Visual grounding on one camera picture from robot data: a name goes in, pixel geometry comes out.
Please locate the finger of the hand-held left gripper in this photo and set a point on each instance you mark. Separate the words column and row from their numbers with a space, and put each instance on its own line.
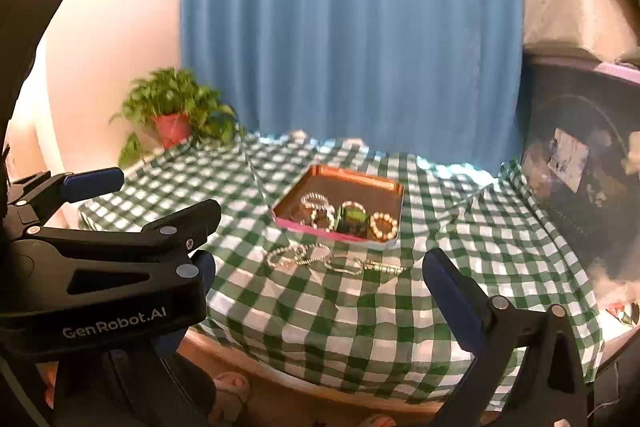
column 165, row 232
column 95, row 184

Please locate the person's foot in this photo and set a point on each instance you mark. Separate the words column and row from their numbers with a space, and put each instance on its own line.
column 229, row 389
column 376, row 420

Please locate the clear storage bin purple lid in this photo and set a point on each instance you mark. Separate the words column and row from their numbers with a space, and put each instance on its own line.
column 580, row 207

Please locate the blue curtain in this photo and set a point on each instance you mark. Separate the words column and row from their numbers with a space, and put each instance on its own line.
column 350, row 32

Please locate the potted green plant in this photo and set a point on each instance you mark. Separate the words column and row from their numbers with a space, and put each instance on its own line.
column 172, row 107

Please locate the copper metal tray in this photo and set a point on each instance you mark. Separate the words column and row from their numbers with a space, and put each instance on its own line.
column 350, row 187

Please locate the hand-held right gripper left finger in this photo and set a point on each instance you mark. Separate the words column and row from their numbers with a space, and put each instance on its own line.
column 206, row 272

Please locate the floral patterned cloth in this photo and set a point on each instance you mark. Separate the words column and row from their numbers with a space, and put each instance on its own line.
column 625, row 313

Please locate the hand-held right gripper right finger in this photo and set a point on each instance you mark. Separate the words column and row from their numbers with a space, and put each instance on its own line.
column 452, row 294

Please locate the green checkered tablecloth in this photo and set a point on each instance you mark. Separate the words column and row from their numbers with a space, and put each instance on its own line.
column 350, row 332

